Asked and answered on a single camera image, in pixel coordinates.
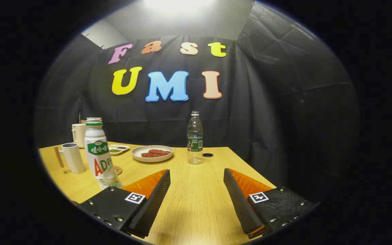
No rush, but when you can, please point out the white juice bottle green label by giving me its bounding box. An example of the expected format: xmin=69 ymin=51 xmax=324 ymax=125
xmin=84 ymin=117 xmax=122 ymax=190

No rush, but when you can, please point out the white cup wooden handle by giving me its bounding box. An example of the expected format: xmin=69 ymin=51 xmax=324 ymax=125
xmin=54 ymin=143 xmax=86 ymax=174

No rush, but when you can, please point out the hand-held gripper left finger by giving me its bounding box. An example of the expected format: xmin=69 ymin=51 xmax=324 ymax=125
xmin=79 ymin=169 xmax=171 ymax=239

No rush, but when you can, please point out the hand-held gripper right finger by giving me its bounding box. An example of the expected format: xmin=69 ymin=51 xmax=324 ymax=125
xmin=223 ymin=168 xmax=315 ymax=239

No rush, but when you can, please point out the clear plastic water bottle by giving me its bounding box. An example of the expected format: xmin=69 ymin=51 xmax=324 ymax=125
xmin=187 ymin=111 xmax=204 ymax=165

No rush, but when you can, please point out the wooden table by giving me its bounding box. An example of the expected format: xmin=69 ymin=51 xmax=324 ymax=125
xmin=39 ymin=142 xmax=278 ymax=245

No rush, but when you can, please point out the black backdrop cloth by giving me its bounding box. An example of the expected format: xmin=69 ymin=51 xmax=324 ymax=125
xmin=34 ymin=2 xmax=360 ymax=205

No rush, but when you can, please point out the white divided condiment dish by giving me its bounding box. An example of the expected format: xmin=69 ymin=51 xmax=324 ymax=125
xmin=108 ymin=144 xmax=130 ymax=156

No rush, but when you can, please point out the white round plate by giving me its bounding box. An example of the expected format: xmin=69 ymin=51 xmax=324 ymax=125
xmin=131 ymin=145 xmax=174 ymax=163

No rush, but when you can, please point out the bright ceiling light panel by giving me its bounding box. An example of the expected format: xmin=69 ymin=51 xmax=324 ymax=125
xmin=143 ymin=0 xmax=217 ymax=14

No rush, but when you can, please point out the cream toaster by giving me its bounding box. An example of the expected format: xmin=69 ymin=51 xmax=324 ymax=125
xmin=72 ymin=123 xmax=87 ymax=148

